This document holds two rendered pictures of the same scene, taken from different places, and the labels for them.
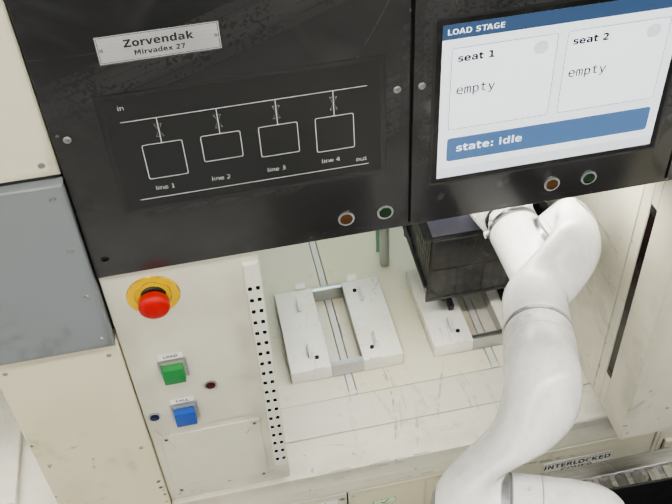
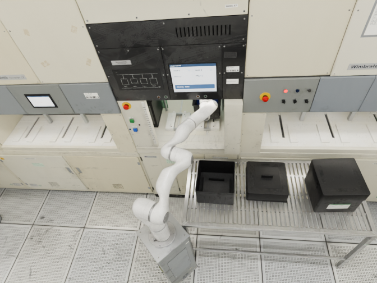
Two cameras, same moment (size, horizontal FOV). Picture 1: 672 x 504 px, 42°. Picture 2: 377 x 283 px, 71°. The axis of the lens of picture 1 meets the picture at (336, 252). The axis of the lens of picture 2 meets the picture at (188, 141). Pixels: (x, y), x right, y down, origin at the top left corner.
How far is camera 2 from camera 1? 0.91 m
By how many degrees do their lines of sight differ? 16
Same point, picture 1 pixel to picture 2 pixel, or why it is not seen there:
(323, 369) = (171, 128)
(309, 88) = (147, 72)
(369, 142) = (160, 83)
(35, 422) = (109, 125)
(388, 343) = not seen: hidden behind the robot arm
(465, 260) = not seen: hidden behind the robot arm
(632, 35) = (206, 70)
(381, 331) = not seen: hidden behind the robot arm
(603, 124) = (205, 86)
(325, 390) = (171, 133)
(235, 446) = (146, 138)
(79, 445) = (116, 131)
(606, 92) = (204, 80)
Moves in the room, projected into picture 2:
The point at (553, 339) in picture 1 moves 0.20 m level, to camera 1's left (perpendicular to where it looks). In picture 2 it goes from (185, 124) to (156, 120)
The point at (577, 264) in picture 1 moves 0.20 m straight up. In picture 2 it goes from (205, 113) to (203, 90)
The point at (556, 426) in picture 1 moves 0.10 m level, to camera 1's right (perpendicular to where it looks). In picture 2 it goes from (179, 138) to (195, 140)
